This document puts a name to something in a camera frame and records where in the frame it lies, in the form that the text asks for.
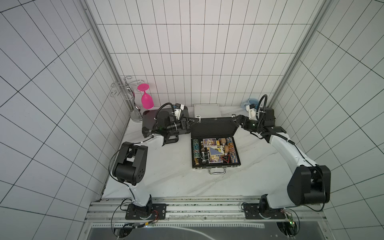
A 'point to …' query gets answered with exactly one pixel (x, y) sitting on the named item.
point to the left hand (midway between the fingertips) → (194, 121)
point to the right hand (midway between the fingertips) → (236, 118)
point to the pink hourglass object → (147, 101)
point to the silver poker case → (207, 110)
